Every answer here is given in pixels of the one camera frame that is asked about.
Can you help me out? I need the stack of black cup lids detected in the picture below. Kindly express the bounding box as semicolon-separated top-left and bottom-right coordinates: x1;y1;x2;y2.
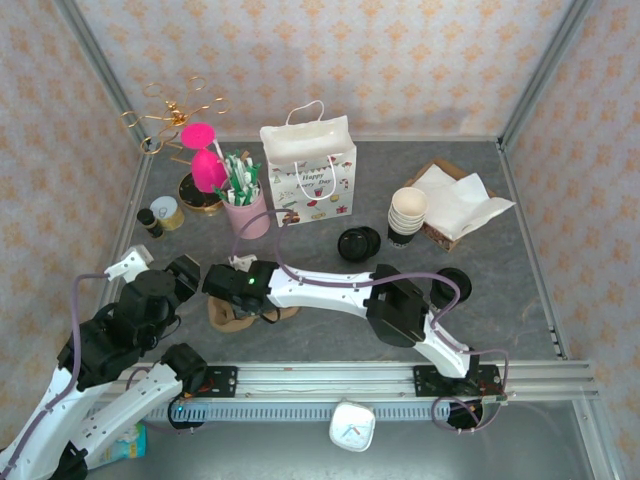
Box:
337;225;382;262

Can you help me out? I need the white printed paper gift bag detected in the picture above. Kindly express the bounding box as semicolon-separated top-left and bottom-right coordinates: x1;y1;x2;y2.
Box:
258;99;357;229

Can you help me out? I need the black cup lid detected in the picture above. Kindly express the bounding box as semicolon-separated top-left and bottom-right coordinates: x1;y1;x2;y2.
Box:
432;268;473;304

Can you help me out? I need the blue wet wipes pack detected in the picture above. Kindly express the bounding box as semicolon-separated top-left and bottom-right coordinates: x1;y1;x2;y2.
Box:
97;422;149;469

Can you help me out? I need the gold pull-tab tin can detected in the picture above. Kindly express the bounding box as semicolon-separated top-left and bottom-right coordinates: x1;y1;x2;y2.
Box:
148;195;185;232

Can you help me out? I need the small dark bottle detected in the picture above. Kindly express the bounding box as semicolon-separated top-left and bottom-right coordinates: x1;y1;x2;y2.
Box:
137;208;166;240

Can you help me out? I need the pink straw holder cup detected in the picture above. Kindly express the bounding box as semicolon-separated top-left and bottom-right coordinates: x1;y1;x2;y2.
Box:
222;185;272;240

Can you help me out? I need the pink plastic goblet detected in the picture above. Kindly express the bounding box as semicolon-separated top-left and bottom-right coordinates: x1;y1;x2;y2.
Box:
179;122;229;195

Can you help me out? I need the white square clock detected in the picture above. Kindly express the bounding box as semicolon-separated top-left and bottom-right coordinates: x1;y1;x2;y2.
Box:
328;398;377;454

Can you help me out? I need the stack of black paper cups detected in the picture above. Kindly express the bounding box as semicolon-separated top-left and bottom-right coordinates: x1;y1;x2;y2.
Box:
387;187;430;251

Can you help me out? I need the brown cardboard napkin box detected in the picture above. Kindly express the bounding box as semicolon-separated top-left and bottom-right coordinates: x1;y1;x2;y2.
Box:
407;157;499;254

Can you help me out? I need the white folded paper napkin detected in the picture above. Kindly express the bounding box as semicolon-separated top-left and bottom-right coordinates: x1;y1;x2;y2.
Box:
412;164;459;201

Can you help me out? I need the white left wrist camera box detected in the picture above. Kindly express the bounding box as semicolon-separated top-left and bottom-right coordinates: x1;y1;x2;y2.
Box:
103;243;155;284

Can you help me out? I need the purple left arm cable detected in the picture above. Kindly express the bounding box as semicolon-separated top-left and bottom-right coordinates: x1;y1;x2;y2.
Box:
0;272;186;480

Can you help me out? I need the aluminium front frame rail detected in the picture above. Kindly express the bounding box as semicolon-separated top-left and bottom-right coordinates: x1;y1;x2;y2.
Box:
89;360;599;404

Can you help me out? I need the grey slotted cable duct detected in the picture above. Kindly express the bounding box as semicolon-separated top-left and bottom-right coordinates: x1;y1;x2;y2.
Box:
144;402;484;422

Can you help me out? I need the gold wire glass stand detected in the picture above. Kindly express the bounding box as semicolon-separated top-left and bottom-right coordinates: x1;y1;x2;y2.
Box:
118;74;234;217

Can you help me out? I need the aluminium left frame post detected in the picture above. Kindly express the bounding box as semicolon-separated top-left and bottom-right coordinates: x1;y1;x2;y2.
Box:
52;0;151;156

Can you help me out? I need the aluminium frame post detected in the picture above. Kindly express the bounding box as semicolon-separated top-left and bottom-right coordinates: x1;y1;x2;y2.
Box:
499;0;599;149
52;0;151;156

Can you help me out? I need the aluminium back frame bar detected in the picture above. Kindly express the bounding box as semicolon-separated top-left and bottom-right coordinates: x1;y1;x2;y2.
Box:
214;132;501;144

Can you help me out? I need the aluminium right side rail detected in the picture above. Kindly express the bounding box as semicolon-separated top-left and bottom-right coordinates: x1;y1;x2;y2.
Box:
497;142;572;360

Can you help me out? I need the aluminium right frame post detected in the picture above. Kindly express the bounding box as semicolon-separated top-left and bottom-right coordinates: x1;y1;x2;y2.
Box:
499;0;599;149

